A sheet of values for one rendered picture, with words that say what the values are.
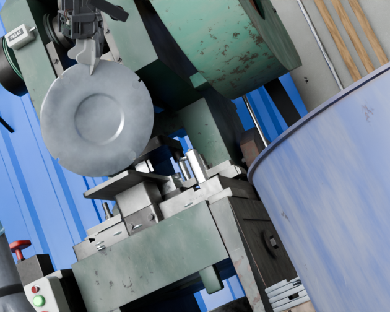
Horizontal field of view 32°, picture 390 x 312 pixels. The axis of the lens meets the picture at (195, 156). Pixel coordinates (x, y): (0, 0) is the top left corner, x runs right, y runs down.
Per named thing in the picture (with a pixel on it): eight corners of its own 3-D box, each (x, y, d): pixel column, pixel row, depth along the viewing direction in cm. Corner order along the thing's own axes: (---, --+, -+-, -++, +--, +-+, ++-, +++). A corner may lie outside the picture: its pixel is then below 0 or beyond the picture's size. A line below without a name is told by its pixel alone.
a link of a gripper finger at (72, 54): (65, 72, 164) (65, 34, 160) (86, 69, 168) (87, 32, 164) (70, 75, 162) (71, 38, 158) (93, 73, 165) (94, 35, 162)
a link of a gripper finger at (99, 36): (88, 54, 162) (87, 18, 159) (94, 54, 163) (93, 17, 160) (97, 59, 159) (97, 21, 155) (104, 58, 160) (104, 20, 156)
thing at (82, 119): (15, 117, 158) (13, 117, 158) (95, 200, 170) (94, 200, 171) (104, 34, 164) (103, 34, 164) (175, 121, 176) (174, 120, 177)
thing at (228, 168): (241, 173, 180) (226, 138, 183) (186, 199, 185) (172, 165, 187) (247, 174, 186) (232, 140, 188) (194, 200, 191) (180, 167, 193)
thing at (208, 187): (227, 195, 168) (218, 174, 170) (78, 267, 181) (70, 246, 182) (258, 200, 197) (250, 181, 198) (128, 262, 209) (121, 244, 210)
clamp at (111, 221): (134, 225, 189) (121, 191, 192) (85, 249, 194) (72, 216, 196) (143, 225, 195) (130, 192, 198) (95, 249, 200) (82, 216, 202)
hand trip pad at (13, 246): (26, 267, 173) (17, 239, 175) (7, 276, 175) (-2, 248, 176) (41, 265, 179) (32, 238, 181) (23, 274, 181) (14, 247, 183)
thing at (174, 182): (176, 190, 184) (170, 175, 185) (130, 213, 188) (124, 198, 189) (188, 192, 192) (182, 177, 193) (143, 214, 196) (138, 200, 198)
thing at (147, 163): (152, 170, 190) (147, 158, 191) (138, 177, 191) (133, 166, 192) (156, 171, 193) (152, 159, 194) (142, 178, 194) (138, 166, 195)
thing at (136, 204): (148, 219, 159) (128, 166, 162) (99, 243, 163) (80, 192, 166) (187, 220, 182) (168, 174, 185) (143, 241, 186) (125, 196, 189)
